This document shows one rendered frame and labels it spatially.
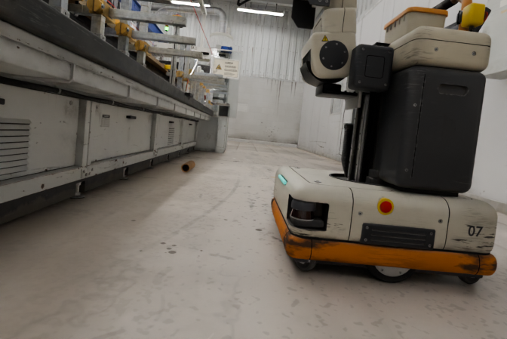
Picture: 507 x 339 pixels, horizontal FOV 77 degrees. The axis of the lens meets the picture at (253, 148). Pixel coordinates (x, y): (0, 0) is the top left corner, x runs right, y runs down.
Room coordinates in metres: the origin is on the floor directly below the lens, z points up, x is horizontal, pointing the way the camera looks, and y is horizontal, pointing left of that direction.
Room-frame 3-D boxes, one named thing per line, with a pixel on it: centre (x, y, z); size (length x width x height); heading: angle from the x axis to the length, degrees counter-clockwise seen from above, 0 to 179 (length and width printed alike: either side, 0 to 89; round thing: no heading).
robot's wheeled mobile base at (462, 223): (1.28, -0.46, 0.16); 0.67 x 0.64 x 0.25; 92
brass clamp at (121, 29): (1.47, 0.63, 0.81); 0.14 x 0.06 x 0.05; 2
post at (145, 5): (1.70, 0.64, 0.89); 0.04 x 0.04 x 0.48; 2
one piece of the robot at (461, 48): (1.28, -0.55, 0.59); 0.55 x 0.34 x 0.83; 2
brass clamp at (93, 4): (1.22, 0.62, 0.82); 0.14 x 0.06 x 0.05; 2
